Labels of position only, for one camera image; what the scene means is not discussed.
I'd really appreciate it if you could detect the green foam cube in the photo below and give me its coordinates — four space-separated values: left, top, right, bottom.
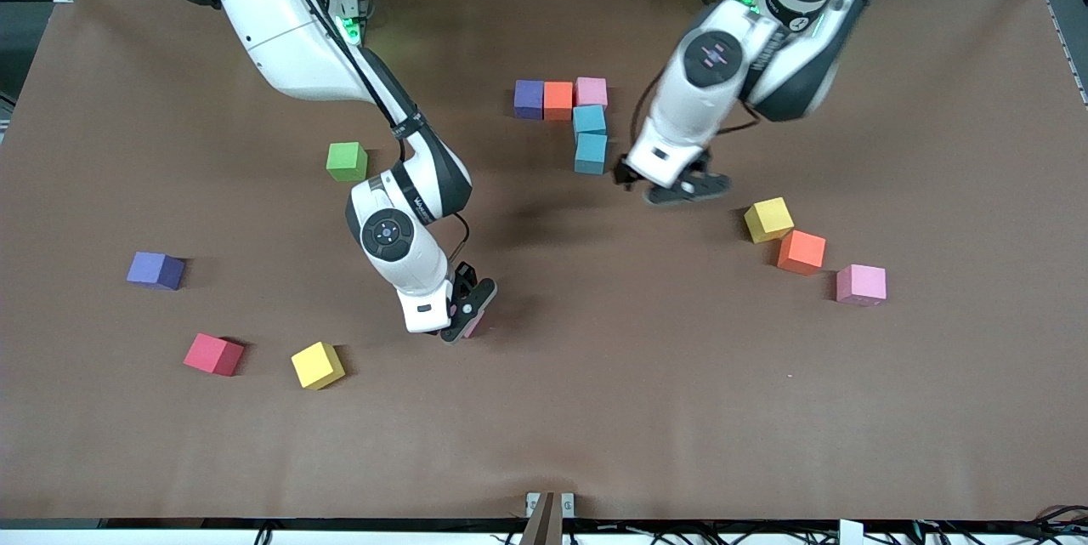
326 141 370 183

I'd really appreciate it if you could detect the metal bracket with brown post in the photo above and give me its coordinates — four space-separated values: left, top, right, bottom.
518 491 576 545

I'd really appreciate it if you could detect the red foam cube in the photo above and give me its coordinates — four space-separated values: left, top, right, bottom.
184 332 246 378

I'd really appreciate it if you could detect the yellow foam cube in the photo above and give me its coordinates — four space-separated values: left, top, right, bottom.
744 196 796 244
291 341 347 391

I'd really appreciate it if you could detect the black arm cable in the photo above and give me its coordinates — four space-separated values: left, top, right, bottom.
289 0 471 267
631 69 762 156

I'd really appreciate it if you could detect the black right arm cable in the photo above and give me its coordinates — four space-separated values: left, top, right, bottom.
289 0 471 267

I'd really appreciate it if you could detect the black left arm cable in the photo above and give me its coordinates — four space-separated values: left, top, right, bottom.
631 69 762 156

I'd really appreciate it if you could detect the orange foam cube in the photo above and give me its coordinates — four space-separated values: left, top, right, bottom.
777 229 827 276
543 81 575 122

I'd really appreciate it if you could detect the purple foam cube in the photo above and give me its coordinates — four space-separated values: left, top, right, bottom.
514 79 546 121
127 252 186 291

